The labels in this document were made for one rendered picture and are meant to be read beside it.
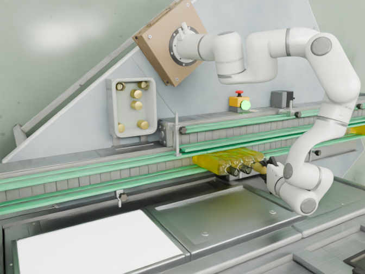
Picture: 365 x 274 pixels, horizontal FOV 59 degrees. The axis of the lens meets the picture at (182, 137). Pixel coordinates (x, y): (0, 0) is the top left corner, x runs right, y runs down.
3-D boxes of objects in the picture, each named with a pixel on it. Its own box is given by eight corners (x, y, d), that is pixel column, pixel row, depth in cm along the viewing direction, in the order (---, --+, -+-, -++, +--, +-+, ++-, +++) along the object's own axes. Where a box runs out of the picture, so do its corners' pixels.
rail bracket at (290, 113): (274, 114, 155) (296, 118, 144) (275, 99, 153) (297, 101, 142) (280, 113, 157) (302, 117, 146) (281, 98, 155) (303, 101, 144)
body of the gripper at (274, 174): (297, 200, 105) (281, 186, 116) (298, 172, 102) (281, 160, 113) (276, 204, 104) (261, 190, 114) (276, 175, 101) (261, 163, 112)
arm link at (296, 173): (334, 122, 96) (310, 187, 99) (298, 110, 93) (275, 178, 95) (354, 126, 88) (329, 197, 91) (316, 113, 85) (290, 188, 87)
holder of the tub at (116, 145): (110, 147, 131) (116, 151, 124) (105, 78, 124) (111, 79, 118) (149, 141, 139) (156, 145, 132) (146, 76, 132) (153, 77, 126)
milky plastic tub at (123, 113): (109, 134, 129) (115, 138, 121) (105, 78, 124) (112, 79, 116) (149, 129, 137) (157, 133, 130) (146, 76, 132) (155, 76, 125)
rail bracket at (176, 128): (165, 151, 128) (181, 160, 118) (164, 110, 124) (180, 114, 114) (172, 150, 130) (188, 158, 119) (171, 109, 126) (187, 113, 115)
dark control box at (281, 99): (269, 106, 170) (282, 107, 162) (270, 91, 168) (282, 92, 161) (281, 105, 173) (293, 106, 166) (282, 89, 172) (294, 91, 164)
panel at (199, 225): (12, 248, 97) (18, 325, 68) (11, 239, 97) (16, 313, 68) (243, 188, 140) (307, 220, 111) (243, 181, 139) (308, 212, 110)
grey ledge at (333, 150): (217, 175, 157) (231, 182, 147) (217, 157, 155) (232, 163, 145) (341, 147, 202) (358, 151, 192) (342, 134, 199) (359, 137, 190)
